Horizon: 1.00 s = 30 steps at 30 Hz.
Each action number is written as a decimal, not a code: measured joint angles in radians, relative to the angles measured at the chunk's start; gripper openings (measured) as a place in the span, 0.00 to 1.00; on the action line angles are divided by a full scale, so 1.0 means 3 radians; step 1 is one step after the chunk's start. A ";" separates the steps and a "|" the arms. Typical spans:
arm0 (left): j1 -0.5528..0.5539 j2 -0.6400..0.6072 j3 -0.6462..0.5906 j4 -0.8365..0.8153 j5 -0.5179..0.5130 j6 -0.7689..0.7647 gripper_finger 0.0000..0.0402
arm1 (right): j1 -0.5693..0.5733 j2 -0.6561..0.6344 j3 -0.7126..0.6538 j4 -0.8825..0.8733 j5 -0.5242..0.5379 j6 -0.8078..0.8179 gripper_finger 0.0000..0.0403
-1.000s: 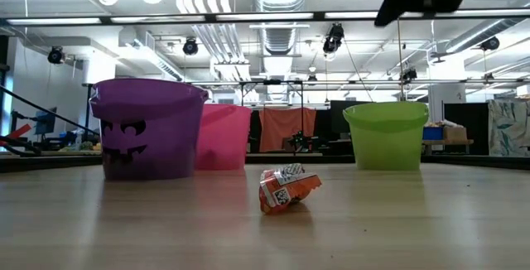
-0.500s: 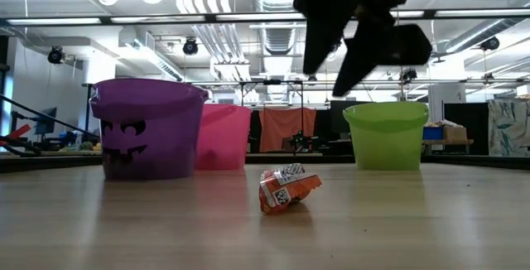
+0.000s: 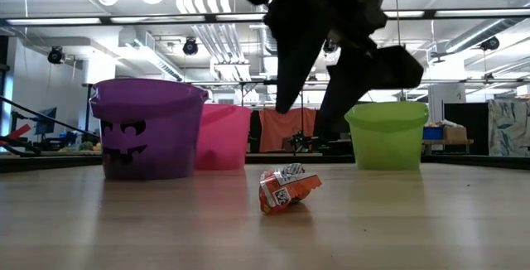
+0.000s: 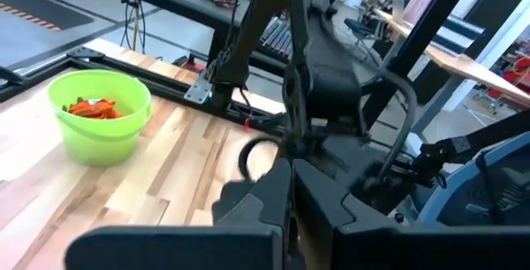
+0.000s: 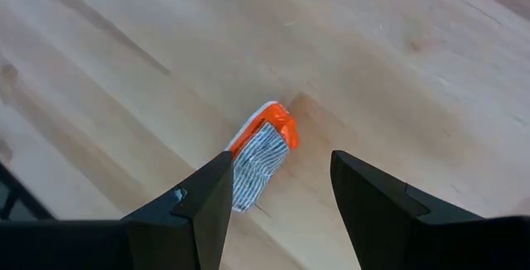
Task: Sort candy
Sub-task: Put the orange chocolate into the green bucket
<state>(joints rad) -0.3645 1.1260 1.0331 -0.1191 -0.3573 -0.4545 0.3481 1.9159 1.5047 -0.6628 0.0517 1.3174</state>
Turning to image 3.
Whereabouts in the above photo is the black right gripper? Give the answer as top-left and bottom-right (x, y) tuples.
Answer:
(226, 0), (425, 138)

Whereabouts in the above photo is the small black tripod device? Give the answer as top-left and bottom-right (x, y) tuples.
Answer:
(288, 130), (312, 156)

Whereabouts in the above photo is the orange hanging cloth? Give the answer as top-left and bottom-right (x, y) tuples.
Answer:
(258, 107), (318, 154)

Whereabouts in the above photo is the white ceiling light strip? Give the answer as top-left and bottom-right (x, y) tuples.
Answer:
(109, 15), (206, 23)
(6, 17), (103, 26)
(434, 8), (530, 17)
(383, 10), (426, 18)
(214, 12), (266, 22)

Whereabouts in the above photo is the green plastic bucket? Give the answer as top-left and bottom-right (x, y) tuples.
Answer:
(343, 100), (430, 171)

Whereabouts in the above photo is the pink plastic bucket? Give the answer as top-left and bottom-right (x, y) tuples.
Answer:
(194, 103), (253, 171)

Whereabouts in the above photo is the orange Reese's cup pack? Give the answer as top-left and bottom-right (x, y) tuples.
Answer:
(258, 162), (323, 216)

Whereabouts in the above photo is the blue storage bin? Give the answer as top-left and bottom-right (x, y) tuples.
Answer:
(422, 126), (445, 142)

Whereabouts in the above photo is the brown cardboard box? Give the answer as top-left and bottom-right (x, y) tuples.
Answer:
(441, 124), (469, 142)

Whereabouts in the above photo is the black partition panel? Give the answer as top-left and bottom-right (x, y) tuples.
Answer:
(443, 102), (489, 156)

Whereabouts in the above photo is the purple plastic bucket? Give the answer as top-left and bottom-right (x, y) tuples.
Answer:
(89, 78), (210, 181)

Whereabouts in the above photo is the leaf patterned curtain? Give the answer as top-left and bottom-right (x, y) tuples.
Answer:
(487, 98), (530, 157)

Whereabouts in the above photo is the black computer monitor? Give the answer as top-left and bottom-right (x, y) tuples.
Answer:
(34, 107), (58, 135)

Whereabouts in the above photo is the red tape strip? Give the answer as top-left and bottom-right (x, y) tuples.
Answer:
(0, 123), (32, 147)

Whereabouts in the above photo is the silver ceiling duct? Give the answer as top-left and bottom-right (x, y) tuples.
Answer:
(445, 17), (525, 55)

